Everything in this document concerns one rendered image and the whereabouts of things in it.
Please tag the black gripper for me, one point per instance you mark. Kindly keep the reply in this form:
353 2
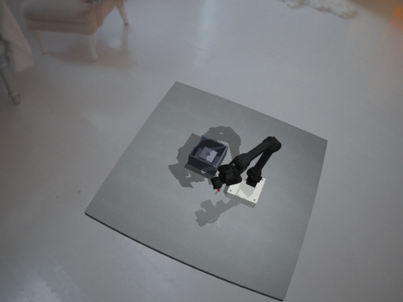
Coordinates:
218 184

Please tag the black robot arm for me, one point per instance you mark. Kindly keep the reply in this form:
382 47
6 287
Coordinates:
229 171

